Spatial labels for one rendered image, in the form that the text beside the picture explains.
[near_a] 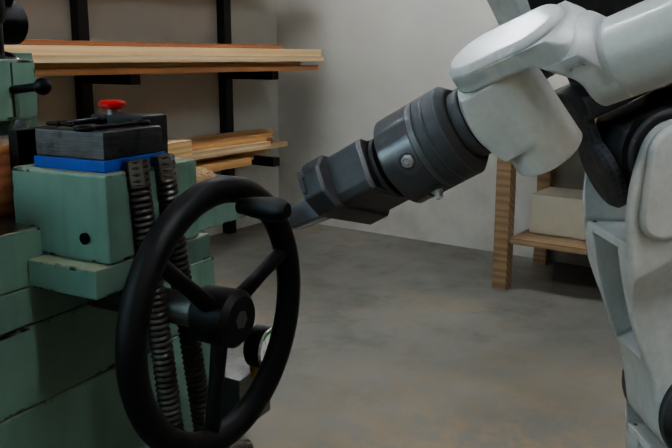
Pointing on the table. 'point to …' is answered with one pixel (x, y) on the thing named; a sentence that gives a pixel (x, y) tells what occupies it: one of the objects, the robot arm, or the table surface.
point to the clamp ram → (22, 145)
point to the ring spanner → (110, 125)
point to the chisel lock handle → (33, 87)
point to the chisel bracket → (25, 108)
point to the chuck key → (79, 121)
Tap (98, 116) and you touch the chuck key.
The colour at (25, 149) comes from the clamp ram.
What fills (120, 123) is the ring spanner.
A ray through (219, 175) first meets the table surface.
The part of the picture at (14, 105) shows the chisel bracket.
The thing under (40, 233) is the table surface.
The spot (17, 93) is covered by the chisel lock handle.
